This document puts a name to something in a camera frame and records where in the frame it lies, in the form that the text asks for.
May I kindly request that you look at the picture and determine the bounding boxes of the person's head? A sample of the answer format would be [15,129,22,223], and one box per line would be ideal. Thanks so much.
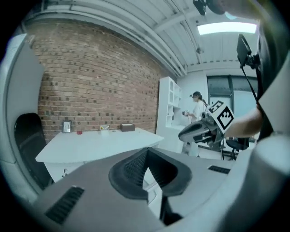
[207,0,263,21]

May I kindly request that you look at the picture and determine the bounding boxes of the ceiling light panel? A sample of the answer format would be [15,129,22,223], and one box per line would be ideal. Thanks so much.
[196,22,258,36]

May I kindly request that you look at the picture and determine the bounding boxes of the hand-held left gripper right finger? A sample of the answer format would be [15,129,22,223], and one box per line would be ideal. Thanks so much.
[147,146,237,219]

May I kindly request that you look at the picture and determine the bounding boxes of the small picture frame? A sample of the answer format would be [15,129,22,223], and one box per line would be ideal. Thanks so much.
[62,120,72,134]

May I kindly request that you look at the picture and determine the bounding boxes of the brown tissue box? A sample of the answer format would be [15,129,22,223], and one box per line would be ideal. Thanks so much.
[120,123,136,133]

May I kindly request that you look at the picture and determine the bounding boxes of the black camera cable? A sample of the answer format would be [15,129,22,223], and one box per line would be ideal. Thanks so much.
[241,65,259,103]

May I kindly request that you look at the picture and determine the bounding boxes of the person's torso clothing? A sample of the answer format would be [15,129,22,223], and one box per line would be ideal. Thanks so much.
[226,19,290,232]

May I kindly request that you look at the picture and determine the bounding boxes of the white desk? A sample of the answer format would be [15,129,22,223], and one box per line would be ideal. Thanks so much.
[35,126,165,183]

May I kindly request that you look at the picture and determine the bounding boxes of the black swivel chair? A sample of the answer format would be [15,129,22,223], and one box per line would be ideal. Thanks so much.
[226,136,251,160]

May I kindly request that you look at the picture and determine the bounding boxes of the black head-mounted camera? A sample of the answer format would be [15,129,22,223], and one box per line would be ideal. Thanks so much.
[236,34,261,69]

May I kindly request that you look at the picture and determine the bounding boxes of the dark framed window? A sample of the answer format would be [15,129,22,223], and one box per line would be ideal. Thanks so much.
[207,75,259,118]

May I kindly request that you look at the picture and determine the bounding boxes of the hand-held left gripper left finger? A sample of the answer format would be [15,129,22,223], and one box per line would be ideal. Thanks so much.
[29,146,165,232]

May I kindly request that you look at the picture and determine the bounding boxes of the black headset part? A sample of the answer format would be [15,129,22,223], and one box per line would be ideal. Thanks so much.
[193,0,207,16]

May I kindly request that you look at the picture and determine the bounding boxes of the black office chair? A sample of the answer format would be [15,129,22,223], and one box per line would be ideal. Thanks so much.
[14,112,54,190]

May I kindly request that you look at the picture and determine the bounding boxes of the white shelf cabinet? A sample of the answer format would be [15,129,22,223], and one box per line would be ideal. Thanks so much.
[155,76,184,155]

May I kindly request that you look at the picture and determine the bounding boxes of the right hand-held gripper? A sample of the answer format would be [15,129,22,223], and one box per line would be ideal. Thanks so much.
[178,101,235,151]

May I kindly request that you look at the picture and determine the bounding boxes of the person's right forearm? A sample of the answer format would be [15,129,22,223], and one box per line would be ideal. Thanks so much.
[224,108,264,138]

